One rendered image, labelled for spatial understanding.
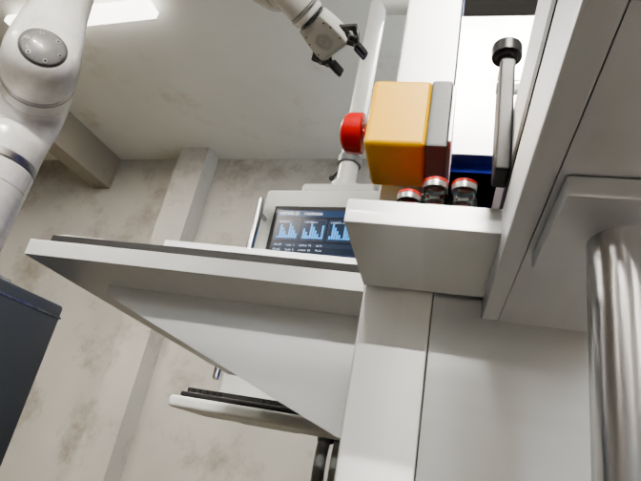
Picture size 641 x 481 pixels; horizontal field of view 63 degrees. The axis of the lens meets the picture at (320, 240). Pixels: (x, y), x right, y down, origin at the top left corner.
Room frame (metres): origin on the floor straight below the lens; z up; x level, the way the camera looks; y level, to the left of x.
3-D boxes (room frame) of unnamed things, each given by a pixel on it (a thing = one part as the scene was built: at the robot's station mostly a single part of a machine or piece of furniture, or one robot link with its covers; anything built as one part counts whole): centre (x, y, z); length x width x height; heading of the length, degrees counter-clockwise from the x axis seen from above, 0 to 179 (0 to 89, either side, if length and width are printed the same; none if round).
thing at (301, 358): (0.62, 0.09, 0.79); 0.34 x 0.03 x 0.13; 75
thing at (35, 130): (0.80, 0.56, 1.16); 0.19 x 0.12 x 0.24; 28
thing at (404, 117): (0.41, -0.06, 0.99); 0.08 x 0.07 x 0.07; 75
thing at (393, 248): (0.38, -0.10, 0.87); 0.14 x 0.13 x 0.02; 75
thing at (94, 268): (0.86, 0.01, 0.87); 0.70 x 0.48 x 0.02; 165
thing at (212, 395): (1.40, 0.06, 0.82); 0.40 x 0.14 x 0.02; 68
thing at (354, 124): (0.42, -0.02, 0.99); 0.04 x 0.04 x 0.04; 75
